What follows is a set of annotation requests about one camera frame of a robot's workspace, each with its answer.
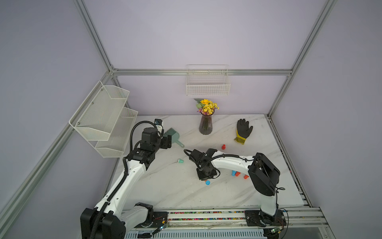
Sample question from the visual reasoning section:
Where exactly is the green dustpan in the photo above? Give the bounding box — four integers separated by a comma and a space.
164, 128, 185, 148

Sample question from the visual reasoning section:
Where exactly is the dark glass vase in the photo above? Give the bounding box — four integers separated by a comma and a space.
199, 114, 213, 135

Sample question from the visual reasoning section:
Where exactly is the white wire wall basket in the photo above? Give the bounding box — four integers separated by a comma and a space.
186, 64, 231, 96

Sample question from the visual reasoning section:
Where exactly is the yellow flower bouquet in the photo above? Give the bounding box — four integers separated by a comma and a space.
195, 99, 219, 116

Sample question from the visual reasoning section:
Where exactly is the black yellow work glove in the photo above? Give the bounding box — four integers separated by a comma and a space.
234, 119, 253, 144

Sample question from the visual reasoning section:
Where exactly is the white mesh shelf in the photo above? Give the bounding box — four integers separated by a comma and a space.
95, 107, 138, 158
69, 81, 130, 141

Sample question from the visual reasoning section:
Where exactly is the upper white mesh shelf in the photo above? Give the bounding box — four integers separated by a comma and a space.
69, 81, 130, 141

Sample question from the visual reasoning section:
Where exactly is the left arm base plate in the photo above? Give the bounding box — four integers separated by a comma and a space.
134, 211, 169, 229

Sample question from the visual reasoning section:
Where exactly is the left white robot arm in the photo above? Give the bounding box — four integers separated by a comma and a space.
80, 119, 172, 239

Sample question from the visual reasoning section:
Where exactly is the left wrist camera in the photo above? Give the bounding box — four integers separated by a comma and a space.
154, 119, 163, 132

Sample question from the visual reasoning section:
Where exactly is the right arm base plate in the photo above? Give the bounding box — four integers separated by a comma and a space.
244, 209, 287, 228

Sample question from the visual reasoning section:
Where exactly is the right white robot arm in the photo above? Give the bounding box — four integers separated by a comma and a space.
184, 148, 285, 227

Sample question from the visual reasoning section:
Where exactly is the lower white mesh shelf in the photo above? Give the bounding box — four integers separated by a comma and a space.
95, 107, 138, 158

